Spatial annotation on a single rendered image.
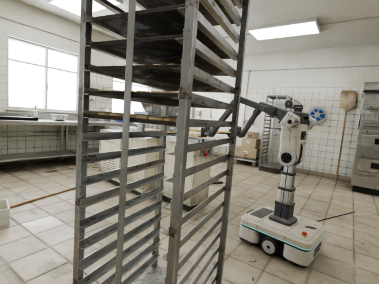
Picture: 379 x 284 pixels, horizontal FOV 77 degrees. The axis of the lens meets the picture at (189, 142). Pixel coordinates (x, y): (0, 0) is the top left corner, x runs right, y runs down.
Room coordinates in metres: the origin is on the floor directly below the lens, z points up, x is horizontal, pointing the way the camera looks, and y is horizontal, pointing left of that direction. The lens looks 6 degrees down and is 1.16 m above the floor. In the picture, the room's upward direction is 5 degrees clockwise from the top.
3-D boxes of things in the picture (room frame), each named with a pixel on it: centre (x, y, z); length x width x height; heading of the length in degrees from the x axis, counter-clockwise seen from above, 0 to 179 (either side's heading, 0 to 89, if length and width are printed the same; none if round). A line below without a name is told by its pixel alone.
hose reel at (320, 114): (5.67, -2.95, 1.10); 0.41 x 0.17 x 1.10; 56
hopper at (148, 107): (3.47, 0.44, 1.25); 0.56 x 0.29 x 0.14; 138
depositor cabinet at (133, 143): (3.79, 0.79, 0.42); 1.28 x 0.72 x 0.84; 48
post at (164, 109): (1.50, 0.17, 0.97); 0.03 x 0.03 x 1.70; 65
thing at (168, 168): (3.13, 0.07, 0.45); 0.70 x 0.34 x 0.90; 48
